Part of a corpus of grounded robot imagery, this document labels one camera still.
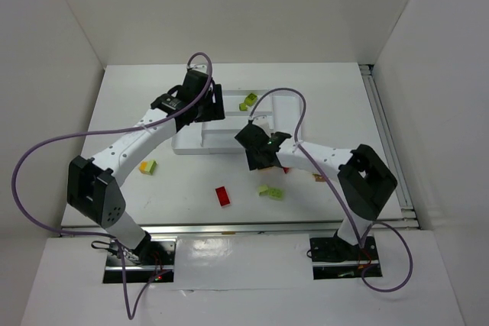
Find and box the orange yellow lego brick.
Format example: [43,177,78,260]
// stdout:
[257,166,277,172]

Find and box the aluminium rail front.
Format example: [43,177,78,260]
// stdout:
[64,218,420,235]

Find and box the aluminium rail right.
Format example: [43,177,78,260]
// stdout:
[358,64,420,229]

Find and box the pale green lego pair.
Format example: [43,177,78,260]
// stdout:
[257,185,284,201]

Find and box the green lego in tray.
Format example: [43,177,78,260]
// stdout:
[244,93,257,106]

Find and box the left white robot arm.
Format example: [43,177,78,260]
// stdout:
[67,69,225,265]

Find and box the white compartment tray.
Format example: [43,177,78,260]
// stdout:
[170,89,303,157]

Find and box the yellow and green lego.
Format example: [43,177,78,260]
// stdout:
[139,160,157,176]

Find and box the aluminium rail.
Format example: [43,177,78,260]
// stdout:
[64,218,420,235]
[358,64,420,229]

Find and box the orange lego piece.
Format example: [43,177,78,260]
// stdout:
[313,174,325,182]

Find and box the dark green small lego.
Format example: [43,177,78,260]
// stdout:
[239,102,248,111]

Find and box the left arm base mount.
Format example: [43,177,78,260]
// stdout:
[91,237,179,284]

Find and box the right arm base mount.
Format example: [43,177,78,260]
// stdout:
[306,236,383,280]

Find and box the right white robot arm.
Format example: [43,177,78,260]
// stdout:
[235,122,398,262]

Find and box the red rectangular lego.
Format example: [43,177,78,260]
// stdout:
[215,186,231,207]

